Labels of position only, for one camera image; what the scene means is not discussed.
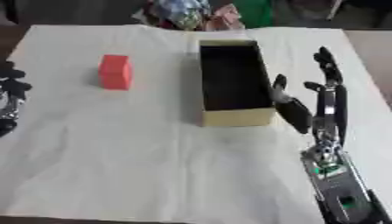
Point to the colourful crumpled bag pile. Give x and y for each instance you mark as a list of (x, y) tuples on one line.
[(191, 13)]

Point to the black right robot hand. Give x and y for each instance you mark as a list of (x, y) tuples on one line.
[(296, 112)]

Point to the red rectangular block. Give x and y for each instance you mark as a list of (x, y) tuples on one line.
[(115, 72)]

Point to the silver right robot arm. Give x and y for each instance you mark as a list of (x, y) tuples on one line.
[(337, 180)]

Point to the tan cardboard box black inside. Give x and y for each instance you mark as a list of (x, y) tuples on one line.
[(236, 84)]

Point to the green object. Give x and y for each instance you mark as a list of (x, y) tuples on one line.
[(253, 13)]

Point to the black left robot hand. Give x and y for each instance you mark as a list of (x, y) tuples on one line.
[(11, 87)]

